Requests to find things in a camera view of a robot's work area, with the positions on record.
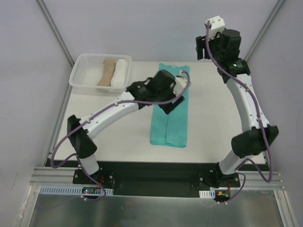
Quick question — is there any white cable duct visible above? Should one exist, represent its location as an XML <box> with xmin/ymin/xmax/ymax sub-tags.
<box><xmin>40</xmin><ymin>185</ymin><xmax>114</xmax><ymax>196</ymax></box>
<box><xmin>199</xmin><ymin>189</ymin><xmax>216</xmax><ymax>199</ymax></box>

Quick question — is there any right white cable duct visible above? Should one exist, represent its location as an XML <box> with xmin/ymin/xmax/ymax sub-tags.
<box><xmin>199</xmin><ymin>189</ymin><xmax>216</xmax><ymax>199</ymax></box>

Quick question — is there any purple cable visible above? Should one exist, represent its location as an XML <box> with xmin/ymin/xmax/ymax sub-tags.
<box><xmin>204</xmin><ymin>20</ymin><xmax>274</xmax><ymax>205</ymax></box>
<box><xmin>50</xmin><ymin>70</ymin><xmax>192</xmax><ymax>201</ymax></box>

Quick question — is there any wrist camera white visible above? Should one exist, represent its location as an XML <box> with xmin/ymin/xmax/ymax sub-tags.
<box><xmin>173</xmin><ymin>76</ymin><xmax>188</xmax><ymax>96</ymax></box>
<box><xmin>205</xmin><ymin>16</ymin><xmax>225</xmax><ymax>39</ymax></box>

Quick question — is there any white rolled t-shirt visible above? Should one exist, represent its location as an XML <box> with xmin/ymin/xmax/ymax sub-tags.
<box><xmin>110</xmin><ymin>59</ymin><xmax>128</xmax><ymax>87</ymax></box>

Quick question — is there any aluminium rail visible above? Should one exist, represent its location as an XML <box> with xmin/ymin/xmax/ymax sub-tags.
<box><xmin>29</xmin><ymin>165</ymin><xmax>79</xmax><ymax>184</ymax></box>

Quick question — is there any left white cable duct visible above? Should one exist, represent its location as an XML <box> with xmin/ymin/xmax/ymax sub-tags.
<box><xmin>40</xmin><ymin>185</ymin><xmax>114</xmax><ymax>196</ymax></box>

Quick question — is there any right aluminium frame post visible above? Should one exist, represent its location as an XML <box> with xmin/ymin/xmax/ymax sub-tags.
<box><xmin>244</xmin><ymin>0</ymin><xmax>286</xmax><ymax>62</ymax></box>

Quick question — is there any beige rolled t-shirt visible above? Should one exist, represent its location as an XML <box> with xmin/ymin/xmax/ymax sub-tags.
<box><xmin>97</xmin><ymin>59</ymin><xmax>116</xmax><ymax>87</ymax></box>

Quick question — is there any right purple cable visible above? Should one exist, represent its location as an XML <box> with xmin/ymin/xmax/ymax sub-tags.
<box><xmin>204</xmin><ymin>20</ymin><xmax>274</xmax><ymax>205</ymax></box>

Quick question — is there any aluminium frame post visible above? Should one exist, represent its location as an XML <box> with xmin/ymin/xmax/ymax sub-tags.
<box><xmin>244</xmin><ymin>0</ymin><xmax>286</xmax><ymax>62</ymax></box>
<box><xmin>36</xmin><ymin>0</ymin><xmax>74</xmax><ymax>67</ymax></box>

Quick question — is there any left aluminium frame post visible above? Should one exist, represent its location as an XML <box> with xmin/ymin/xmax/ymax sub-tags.
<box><xmin>36</xmin><ymin>0</ymin><xmax>74</xmax><ymax>67</ymax></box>

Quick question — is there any white plastic basket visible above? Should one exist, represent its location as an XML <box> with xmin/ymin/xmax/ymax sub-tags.
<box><xmin>69</xmin><ymin>53</ymin><xmax>132</xmax><ymax>93</ymax></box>

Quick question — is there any teal t-shirt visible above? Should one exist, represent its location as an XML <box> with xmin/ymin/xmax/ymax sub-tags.
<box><xmin>150</xmin><ymin>62</ymin><xmax>191</xmax><ymax>149</ymax></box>

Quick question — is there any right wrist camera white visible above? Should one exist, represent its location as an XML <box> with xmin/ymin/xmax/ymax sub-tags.
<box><xmin>205</xmin><ymin>16</ymin><xmax>225</xmax><ymax>39</ymax></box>

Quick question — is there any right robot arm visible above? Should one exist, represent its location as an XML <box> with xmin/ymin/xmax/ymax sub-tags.
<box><xmin>196</xmin><ymin>26</ymin><xmax>279</xmax><ymax>188</ymax></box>

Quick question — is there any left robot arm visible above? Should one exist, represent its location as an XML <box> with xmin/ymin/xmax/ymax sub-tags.
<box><xmin>67</xmin><ymin>70</ymin><xmax>190</xmax><ymax>184</ymax></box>

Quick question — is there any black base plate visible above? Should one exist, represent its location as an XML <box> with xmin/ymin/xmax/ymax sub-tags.
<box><xmin>72</xmin><ymin>161</ymin><xmax>240</xmax><ymax>198</ymax></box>

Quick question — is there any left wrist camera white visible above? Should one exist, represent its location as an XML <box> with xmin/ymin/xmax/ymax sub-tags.
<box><xmin>173</xmin><ymin>76</ymin><xmax>188</xmax><ymax>96</ymax></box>

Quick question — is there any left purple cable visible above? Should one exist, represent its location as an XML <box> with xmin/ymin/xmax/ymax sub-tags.
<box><xmin>50</xmin><ymin>70</ymin><xmax>192</xmax><ymax>201</ymax></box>

